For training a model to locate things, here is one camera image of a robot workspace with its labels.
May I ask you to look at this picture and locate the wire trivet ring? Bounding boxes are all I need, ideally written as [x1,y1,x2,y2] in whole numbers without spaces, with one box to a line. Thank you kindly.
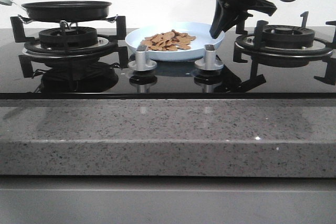
[17,14,119,32]

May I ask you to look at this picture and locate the light blue plate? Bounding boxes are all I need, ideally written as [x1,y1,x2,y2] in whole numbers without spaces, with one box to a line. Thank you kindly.
[125,22,225,61]

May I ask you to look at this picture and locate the left black gas burner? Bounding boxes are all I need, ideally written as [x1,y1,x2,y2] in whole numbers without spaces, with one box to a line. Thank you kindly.
[38,27,98,49]

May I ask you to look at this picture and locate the left black pan support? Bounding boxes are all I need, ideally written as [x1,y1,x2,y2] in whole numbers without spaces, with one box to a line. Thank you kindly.
[11,15,128,80]

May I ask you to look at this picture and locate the silver stove knob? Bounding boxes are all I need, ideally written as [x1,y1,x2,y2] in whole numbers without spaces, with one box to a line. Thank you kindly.
[128,45,157,72]
[195,44,224,71]

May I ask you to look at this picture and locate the right black gas burner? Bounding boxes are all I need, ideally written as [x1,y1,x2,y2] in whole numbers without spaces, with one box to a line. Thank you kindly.
[262,25,315,49]

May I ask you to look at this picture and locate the black gas burner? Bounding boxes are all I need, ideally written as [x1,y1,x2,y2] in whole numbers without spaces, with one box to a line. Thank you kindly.
[38,27,98,49]
[262,25,315,49]

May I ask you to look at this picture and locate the black frying pan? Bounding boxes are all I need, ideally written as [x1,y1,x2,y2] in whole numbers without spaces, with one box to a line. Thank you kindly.
[0,0,113,23]

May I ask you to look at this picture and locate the black pan support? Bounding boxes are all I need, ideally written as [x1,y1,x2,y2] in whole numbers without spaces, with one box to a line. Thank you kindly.
[11,15,128,80]
[233,11,335,86]

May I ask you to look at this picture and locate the left silver stove knob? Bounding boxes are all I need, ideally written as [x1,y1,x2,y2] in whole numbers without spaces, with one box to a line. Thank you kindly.
[128,45,157,72]

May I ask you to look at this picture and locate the right silver stove knob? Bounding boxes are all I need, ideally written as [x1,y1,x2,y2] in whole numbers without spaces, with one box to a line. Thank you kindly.
[195,44,224,71]

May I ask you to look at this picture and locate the right black pan support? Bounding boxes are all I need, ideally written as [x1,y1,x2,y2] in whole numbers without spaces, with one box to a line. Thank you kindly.
[233,11,335,86]

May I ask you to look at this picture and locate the brown meat pieces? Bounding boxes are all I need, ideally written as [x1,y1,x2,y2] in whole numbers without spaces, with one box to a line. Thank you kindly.
[140,29,196,51]

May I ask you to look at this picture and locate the black glass gas cooktop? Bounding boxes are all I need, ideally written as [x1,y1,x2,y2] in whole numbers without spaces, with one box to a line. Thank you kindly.
[1,29,335,100]

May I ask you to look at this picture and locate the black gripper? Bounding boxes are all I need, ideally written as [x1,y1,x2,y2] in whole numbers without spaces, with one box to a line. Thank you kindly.
[209,0,277,38]

